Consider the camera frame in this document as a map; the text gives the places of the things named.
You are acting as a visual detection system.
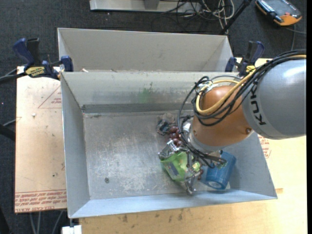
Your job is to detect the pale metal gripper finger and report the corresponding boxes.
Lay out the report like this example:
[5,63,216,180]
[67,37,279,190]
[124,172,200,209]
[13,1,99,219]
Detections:
[183,173,197,195]
[157,140,182,160]

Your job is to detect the grey metal bin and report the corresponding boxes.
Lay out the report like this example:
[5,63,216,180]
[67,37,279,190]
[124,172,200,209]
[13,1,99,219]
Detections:
[57,27,278,219]

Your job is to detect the green packet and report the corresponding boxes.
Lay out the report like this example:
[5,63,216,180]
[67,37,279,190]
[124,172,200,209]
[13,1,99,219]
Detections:
[159,151,203,182]

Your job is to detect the brown cardboard board red print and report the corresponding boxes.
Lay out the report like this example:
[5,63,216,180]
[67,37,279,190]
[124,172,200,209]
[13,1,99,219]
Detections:
[14,66,284,214]

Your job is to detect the blue ribbed cup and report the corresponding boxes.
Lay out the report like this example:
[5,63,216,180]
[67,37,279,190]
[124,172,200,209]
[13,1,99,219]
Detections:
[200,151,237,191]

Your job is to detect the red-brown toy grapes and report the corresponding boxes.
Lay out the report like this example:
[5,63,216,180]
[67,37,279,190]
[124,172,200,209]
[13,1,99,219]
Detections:
[169,125,184,148]

